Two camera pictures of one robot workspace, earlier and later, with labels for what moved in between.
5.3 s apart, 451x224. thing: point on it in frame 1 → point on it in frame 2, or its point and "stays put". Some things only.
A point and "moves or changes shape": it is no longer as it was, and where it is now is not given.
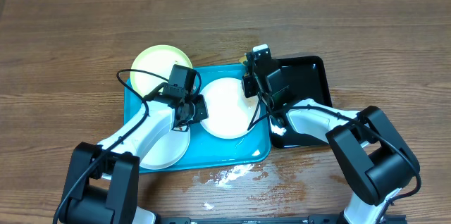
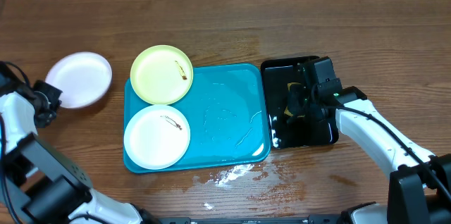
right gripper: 249,82 → 310,112
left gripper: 202,112 → 55,94
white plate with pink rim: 230,110 → 82,77
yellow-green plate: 159,60 stays put
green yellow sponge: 243,59 moves or changes shape
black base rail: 310,219 stays put
